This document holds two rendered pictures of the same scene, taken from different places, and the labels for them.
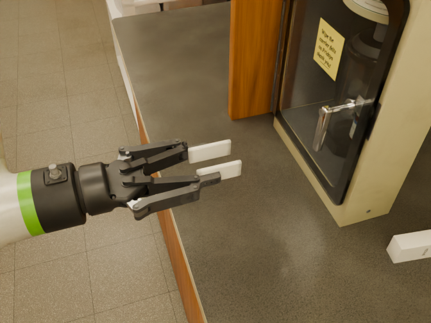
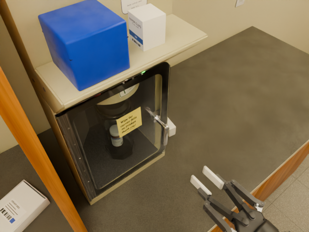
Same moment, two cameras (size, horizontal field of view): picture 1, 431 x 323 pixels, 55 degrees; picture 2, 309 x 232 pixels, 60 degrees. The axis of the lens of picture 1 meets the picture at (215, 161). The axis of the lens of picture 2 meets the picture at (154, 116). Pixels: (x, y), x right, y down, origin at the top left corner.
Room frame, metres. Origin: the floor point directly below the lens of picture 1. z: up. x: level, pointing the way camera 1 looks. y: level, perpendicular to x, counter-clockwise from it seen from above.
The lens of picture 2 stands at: (0.71, 0.28, 1.80)
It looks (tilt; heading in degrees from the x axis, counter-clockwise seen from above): 48 degrees down; 250
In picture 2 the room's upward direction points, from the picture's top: straight up
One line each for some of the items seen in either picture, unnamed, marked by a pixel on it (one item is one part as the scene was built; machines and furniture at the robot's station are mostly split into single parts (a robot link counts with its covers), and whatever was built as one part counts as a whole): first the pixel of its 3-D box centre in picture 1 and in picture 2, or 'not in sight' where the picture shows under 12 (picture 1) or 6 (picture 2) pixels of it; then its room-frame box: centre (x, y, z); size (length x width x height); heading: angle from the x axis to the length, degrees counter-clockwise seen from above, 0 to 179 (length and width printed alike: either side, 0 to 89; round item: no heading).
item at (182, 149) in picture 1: (155, 163); (226, 212); (0.45, 0.09, 1.14); 0.11 x 0.01 x 0.04; 121
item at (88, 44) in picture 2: not in sight; (86, 43); (0.68, -0.11, 1.56); 0.10 x 0.10 x 0.09; 18
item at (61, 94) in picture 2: not in sight; (129, 71); (0.61, -0.14, 1.46); 0.32 x 0.12 x 0.10; 18
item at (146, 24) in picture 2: not in sight; (146, 27); (0.56, -0.15, 1.54); 0.05 x 0.05 x 0.06; 15
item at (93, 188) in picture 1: (114, 184); (253, 228); (0.40, 0.15, 1.14); 0.09 x 0.08 x 0.07; 108
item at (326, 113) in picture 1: (331, 126); (161, 131); (0.51, -0.19, 1.17); 0.05 x 0.03 x 0.10; 108
